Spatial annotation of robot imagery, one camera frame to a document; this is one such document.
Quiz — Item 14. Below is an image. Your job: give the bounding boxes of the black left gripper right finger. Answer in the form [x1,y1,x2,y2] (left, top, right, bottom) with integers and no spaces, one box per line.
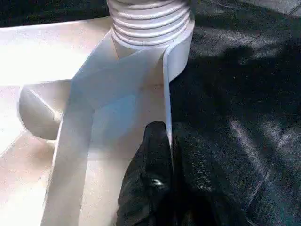
[171,122,248,226]

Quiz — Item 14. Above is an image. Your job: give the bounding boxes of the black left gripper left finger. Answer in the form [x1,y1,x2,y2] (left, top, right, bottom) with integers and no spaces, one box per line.
[115,121,176,226]

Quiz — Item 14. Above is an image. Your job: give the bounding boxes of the white plastic table top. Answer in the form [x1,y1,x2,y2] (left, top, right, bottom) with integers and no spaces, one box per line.
[0,11,196,226]

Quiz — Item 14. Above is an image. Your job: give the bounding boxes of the white plastic table leg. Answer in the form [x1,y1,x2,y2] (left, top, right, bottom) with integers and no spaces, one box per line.
[107,0,191,47]

